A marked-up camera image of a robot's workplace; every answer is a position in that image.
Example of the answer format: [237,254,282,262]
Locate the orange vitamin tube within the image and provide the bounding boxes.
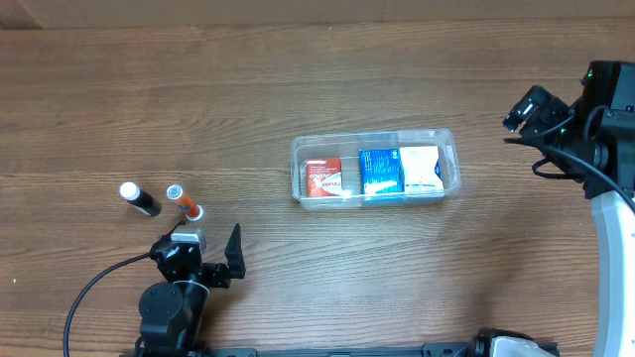
[166,183,204,221]

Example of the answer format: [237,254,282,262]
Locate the dark bottle white cap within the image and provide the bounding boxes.
[119,181,162,216]

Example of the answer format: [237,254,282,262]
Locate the red Panadol box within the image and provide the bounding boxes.
[307,158,342,197]

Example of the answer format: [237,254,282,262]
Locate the white medicine box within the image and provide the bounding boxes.
[399,146,444,192]

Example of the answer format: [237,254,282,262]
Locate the blue VapoDrops box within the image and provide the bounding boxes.
[359,149,404,195]

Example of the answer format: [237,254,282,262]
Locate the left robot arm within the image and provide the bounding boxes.
[136,221,246,356]

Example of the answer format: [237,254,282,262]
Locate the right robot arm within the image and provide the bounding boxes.
[503,60,634,357]

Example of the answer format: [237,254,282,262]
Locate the clear plastic container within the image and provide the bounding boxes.
[291,128,461,210]

